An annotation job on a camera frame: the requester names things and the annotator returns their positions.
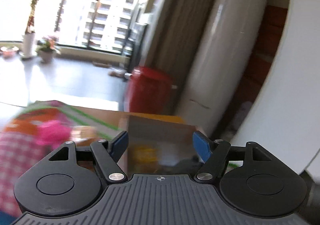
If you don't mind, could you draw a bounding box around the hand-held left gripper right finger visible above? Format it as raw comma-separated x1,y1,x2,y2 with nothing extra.
192,130,273,183

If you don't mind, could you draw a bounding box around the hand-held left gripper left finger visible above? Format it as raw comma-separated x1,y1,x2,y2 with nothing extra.
47,130,129,182

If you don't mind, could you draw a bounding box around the brown cardboard box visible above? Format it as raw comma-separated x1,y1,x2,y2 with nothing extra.
70,106,202,174

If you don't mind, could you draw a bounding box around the red storage container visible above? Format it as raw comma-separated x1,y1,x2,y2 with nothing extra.
124,66,177,116

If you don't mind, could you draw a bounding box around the white standing air conditioner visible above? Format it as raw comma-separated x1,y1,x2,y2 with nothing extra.
175,0,273,139

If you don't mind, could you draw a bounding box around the colourful printed play mat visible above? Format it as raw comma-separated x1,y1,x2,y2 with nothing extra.
0,100,130,217

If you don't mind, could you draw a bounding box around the small flowering potted plant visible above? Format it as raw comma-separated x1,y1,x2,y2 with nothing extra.
36,36,61,64

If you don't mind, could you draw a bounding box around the grey-brown curtain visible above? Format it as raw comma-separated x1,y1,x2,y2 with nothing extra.
144,0,227,116

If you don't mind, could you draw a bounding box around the high-rise building outside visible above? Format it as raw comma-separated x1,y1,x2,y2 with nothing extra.
75,0,170,53

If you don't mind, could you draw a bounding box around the tall plant in white pot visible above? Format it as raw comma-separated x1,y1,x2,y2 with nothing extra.
20,0,61,59

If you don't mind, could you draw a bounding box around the shallow pink planter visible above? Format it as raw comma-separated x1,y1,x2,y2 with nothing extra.
0,46,20,59

